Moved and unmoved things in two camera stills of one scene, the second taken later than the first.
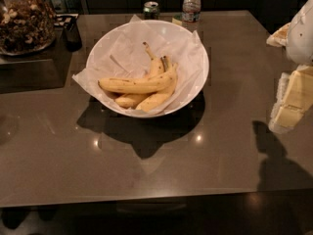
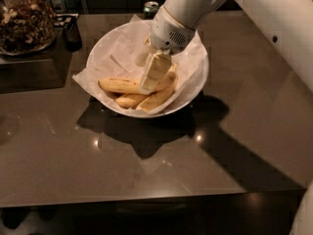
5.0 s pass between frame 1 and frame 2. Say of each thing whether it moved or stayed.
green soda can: stayed
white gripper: moved
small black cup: stayed
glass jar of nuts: stayed
